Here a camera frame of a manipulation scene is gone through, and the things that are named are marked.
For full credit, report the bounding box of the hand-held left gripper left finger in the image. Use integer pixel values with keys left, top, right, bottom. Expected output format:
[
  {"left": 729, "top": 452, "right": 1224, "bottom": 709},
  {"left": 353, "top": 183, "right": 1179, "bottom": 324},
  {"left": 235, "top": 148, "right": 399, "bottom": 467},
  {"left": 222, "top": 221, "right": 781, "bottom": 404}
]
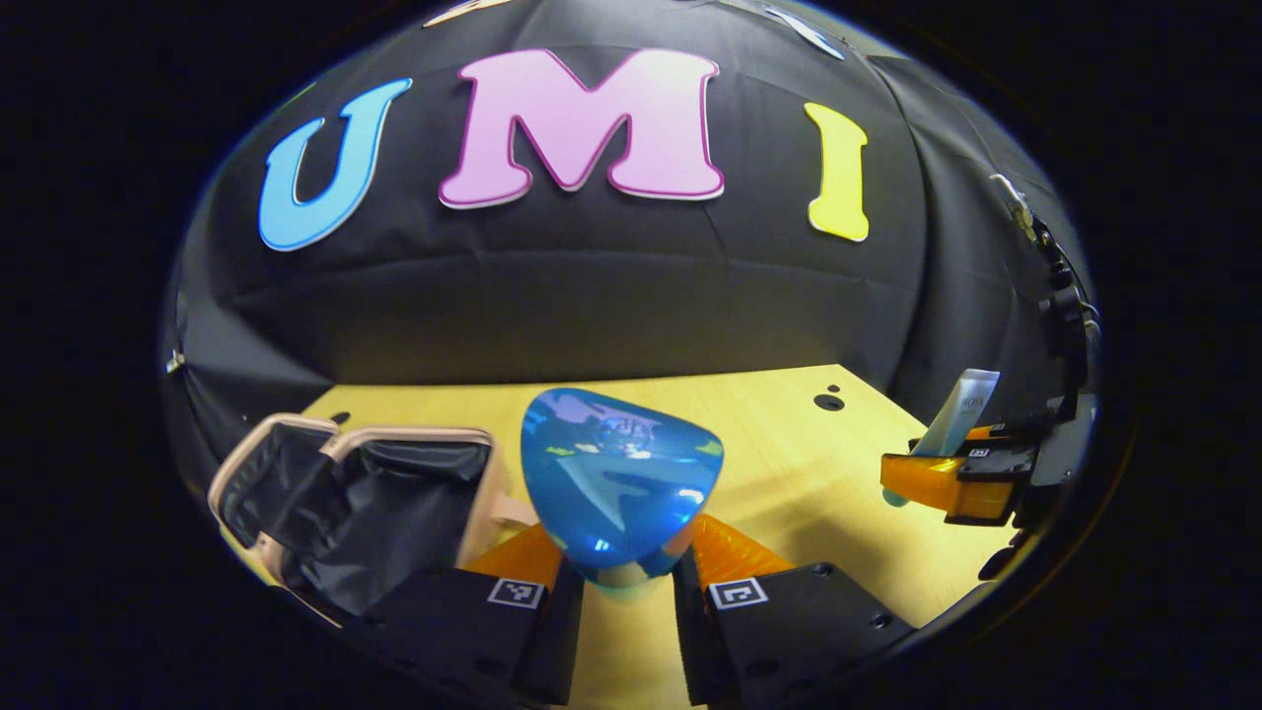
[{"left": 345, "top": 523, "right": 588, "bottom": 706}]

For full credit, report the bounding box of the blue skin care bottle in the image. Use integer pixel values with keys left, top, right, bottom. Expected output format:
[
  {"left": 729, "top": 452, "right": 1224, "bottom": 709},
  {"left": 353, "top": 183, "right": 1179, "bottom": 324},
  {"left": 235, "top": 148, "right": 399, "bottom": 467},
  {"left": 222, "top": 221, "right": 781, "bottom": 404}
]
[{"left": 521, "top": 388, "right": 726, "bottom": 590}]

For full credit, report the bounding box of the black backdrop cloth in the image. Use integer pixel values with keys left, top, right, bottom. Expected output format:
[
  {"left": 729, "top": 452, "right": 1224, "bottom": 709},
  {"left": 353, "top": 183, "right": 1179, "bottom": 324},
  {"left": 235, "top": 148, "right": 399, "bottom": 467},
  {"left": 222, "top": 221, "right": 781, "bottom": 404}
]
[{"left": 163, "top": 0, "right": 1095, "bottom": 494}]

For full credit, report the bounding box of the light blue cream tube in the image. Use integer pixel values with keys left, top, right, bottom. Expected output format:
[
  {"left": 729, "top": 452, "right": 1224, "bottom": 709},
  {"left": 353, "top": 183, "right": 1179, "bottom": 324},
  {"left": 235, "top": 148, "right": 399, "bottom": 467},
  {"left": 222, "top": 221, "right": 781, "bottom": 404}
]
[{"left": 884, "top": 369, "right": 1000, "bottom": 506}]

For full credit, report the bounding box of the beige pink suitcase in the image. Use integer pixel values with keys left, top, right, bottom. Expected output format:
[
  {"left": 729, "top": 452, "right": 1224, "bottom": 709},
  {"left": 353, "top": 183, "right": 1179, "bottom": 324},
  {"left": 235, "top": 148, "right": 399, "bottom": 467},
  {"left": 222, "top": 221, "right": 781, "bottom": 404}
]
[{"left": 207, "top": 414, "right": 538, "bottom": 627}]

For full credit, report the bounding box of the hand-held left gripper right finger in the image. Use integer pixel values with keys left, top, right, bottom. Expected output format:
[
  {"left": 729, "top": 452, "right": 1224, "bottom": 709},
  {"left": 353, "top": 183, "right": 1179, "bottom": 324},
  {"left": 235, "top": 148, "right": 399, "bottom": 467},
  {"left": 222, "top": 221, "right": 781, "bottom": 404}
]
[{"left": 672, "top": 513, "right": 918, "bottom": 707}]

